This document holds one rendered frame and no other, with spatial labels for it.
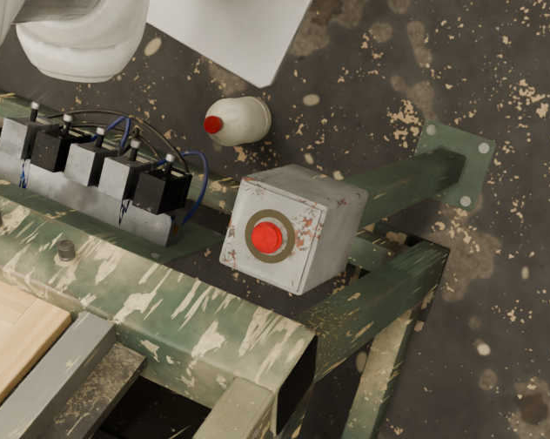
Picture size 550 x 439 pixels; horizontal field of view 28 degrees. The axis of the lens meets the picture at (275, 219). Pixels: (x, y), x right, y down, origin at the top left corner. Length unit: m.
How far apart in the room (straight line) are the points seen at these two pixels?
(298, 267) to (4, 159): 0.61
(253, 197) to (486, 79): 0.94
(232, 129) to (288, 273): 0.89
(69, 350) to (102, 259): 0.16
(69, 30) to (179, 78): 1.18
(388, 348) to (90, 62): 1.03
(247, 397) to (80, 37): 0.50
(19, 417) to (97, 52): 0.47
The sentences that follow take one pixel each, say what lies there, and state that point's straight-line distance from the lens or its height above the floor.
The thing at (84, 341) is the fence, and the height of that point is 0.94.
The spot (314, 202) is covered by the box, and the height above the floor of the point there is 0.92.
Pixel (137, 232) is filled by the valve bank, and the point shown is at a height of 0.74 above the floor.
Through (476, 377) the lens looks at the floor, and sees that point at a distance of 2.30.
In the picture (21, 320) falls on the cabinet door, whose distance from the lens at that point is 1.56.
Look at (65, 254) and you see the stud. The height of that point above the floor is 0.87.
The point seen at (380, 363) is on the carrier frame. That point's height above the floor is 0.18.
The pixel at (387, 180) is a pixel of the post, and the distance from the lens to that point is 1.74.
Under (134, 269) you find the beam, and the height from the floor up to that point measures 0.83.
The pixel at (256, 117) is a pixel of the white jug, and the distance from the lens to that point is 2.27.
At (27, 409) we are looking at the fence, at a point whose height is 1.05.
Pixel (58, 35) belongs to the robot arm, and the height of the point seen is 1.09.
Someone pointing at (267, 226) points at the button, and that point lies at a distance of 1.33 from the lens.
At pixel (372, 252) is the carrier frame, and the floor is 0.18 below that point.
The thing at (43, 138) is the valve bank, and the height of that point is 0.76.
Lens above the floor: 2.16
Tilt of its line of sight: 66 degrees down
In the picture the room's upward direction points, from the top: 110 degrees counter-clockwise
